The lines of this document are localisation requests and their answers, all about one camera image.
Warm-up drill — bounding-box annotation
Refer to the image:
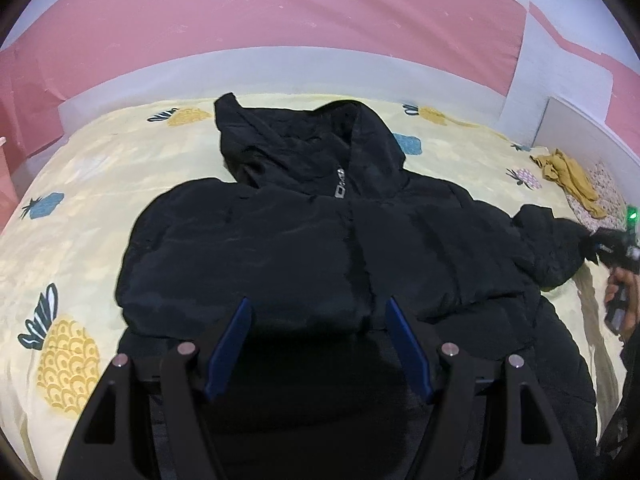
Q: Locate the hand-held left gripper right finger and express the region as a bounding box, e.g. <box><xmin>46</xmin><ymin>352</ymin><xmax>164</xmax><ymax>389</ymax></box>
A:
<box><xmin>384</xmin><ymin>295</ymin><xmax>586</xmax><ymax>480</ymax></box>

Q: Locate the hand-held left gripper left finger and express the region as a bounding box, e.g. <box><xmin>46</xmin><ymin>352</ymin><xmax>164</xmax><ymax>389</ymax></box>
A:
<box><xmin>55</xmin><ymin>296</ymin><xmax>253</xmax><ymax>480</ymax></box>

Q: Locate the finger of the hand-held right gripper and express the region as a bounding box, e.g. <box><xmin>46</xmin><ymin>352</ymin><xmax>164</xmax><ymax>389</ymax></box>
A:
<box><xmin>580</xmin><ymin>230</ymin><xmax>608</xmax><ymax>264</ymax></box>

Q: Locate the black hooded puffer jacket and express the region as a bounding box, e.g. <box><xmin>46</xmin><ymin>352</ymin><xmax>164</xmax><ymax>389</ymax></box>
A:
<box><xmin>114</xmin><ymin>92</ymin><xmax>601</xmax><ymax>480</ymax></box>

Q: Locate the person's right hand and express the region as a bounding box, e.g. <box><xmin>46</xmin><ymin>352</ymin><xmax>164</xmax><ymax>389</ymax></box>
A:
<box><xmin>604</xmin><ymin>267</ymin><xmax>640</xmax><ymax>342</ymax></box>

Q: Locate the speckled floral pillow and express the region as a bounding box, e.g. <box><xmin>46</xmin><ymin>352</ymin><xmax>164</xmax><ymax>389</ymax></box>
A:
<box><xmin>570</xmin><ymin>160</ymin><xmax>634</xmax><ymax>233</ymax></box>

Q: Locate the mustard yellow cloth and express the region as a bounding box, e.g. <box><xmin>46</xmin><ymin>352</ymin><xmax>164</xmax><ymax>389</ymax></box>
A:
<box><xmin>530</xmin><ymin>149</ymin><xmax>609</xmax><ymax>219</ymax></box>

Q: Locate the white bed headboard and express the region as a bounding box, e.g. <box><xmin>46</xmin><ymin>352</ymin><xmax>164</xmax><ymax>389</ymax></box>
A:
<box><xmin>532</xmin><ymin>96</ymin><xmax>640</xmax><ymax>201</ymax></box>

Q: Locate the person's dark clothing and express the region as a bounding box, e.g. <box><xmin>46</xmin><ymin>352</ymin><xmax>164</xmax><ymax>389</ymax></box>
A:
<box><xmin>597</xmin><ymin>329</ymin><xmax>640</xmax><ymax>480</ymax></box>

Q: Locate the yellow pineapple print bed sheet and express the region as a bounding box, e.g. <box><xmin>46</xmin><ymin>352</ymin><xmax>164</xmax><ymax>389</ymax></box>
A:
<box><xmin>0</xmin><ymin>92</ymin><xmax>632</xmax><ymax>480</ymax></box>

